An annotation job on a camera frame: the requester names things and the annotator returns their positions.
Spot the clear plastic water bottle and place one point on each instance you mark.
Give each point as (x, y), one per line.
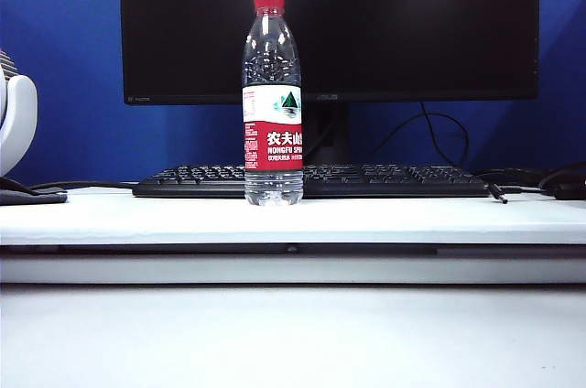
(272, 150)

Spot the black monitor stand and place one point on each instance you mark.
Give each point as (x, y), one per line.
(334, 132)

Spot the black computer keyboard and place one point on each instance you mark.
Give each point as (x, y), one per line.
(389, 182)

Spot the white raised desk board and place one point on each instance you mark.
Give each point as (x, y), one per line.
(137, 218)

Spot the black computer monitor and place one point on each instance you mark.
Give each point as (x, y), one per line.
(412, 17)

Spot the blue office partition panel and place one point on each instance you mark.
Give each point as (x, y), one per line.
(68, 86)

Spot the white desk fan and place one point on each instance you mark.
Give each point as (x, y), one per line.
(18, 122)

